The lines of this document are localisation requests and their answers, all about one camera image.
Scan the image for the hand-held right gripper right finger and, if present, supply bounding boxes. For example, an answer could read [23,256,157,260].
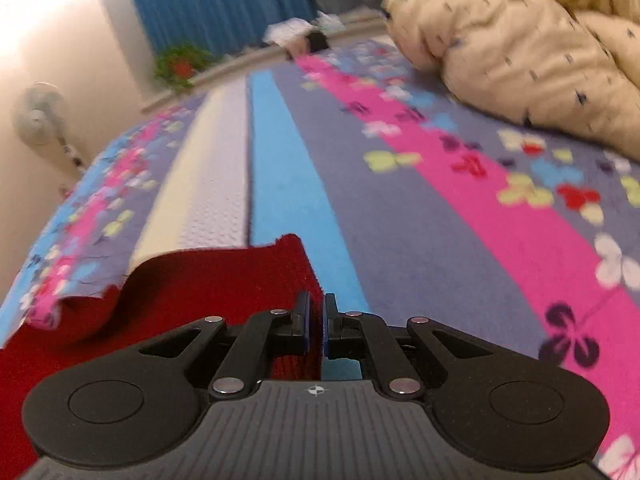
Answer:
[322,294,497,401]

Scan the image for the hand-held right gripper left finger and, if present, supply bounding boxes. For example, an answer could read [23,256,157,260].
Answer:
[139,290,314,402]

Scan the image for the red knitted garment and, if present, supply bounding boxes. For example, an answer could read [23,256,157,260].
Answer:
[0,233,324,480]

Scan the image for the striped floral bed sheet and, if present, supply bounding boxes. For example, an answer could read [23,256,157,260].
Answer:
[0,39,640,480]

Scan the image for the green potted plant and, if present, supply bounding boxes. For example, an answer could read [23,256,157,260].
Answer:
[153,43,217,95]

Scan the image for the white crumpled cloth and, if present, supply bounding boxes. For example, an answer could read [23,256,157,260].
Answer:
[263,18,315,46]

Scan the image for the blue curtain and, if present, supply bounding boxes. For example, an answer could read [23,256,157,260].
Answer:
[119,0,321,58]

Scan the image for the white standing fan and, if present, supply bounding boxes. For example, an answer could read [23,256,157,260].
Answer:
[13,81,87,182]

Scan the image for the cream patterned quilt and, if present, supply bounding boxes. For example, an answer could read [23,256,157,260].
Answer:
[381,0,640,150]

